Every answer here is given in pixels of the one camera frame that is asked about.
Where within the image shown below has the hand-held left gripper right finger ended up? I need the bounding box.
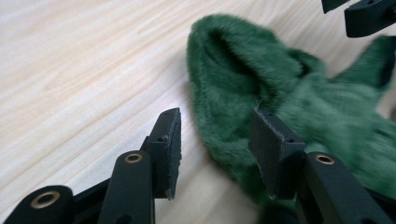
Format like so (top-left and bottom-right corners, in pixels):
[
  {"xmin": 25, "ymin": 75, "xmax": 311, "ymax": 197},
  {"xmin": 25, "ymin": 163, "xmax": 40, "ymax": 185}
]
[{"xmin": 247, "ymin": 107, "xmax": 394, "ymax": 224}]

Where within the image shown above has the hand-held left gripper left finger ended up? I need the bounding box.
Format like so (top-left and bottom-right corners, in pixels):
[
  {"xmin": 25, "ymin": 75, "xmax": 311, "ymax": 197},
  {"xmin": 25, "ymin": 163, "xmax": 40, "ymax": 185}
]
[{"xmin": 97, "ymin": 106, "xmax": 183, "ymax": 224}]

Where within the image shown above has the green plush garment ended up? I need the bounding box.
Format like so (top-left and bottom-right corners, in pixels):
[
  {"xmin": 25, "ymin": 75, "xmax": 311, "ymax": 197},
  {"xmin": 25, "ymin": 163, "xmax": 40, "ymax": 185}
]
[{"xmin": 186, "ymin": 12, "xmax": 396, "ymax": 224}]

